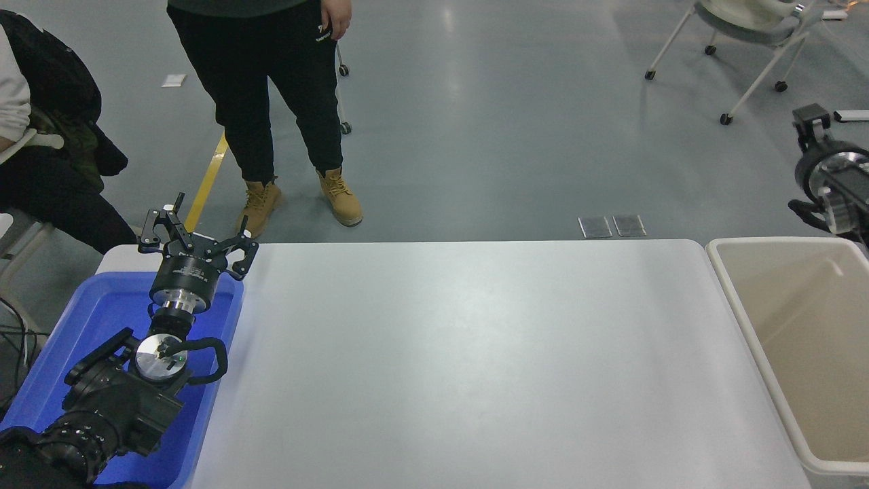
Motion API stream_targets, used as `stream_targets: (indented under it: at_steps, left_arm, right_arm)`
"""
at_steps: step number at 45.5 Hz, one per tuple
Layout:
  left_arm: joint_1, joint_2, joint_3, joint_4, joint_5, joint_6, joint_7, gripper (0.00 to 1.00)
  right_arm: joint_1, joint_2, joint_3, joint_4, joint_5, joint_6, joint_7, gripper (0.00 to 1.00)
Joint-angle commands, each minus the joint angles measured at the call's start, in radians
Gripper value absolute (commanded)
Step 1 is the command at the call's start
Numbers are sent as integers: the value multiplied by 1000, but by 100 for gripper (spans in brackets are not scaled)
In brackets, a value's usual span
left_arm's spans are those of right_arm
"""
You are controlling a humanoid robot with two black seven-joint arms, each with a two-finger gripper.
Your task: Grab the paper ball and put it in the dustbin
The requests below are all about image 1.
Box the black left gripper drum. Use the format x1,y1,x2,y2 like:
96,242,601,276
151,249,229,300

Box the standing person's hand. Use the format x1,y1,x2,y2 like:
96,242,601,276
320,0,352,40

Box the blue plastic tray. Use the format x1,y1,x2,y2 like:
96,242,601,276
0,270,245,489

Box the grey white chair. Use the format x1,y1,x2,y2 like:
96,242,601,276
0,130,65,340

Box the standing person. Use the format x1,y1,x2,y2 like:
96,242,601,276
166,0,364,238

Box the seated person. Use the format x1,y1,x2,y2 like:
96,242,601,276
0,10,140,255

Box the white wheeled chair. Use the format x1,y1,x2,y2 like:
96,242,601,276
644,0,849,126

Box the large pale bin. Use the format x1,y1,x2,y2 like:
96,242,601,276
705,236,869,489

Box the black cables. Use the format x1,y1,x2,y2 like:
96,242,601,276
0,295,52,408

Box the white wheeled frame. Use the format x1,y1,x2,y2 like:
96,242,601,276
333,42,352,134

